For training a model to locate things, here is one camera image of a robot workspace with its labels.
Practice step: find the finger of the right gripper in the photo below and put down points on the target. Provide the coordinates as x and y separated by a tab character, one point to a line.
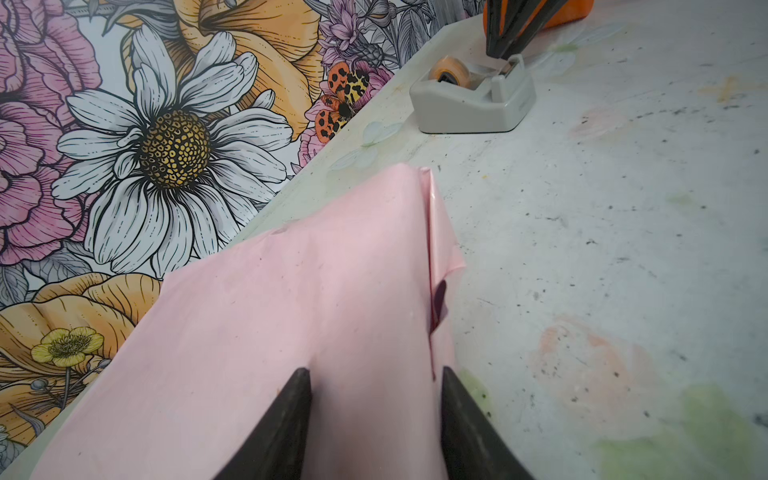
523	20
495	20

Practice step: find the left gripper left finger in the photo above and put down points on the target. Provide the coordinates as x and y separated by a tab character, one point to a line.
275	448

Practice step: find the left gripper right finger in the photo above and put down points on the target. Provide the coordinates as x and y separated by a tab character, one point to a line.
471	447

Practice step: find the purple wrapping paper sheet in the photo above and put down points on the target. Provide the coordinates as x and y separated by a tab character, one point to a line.
345	293

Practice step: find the orange bottle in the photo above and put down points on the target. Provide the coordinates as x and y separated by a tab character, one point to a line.
569	11

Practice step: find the grey tape dispenser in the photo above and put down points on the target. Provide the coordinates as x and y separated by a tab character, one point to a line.
456	97

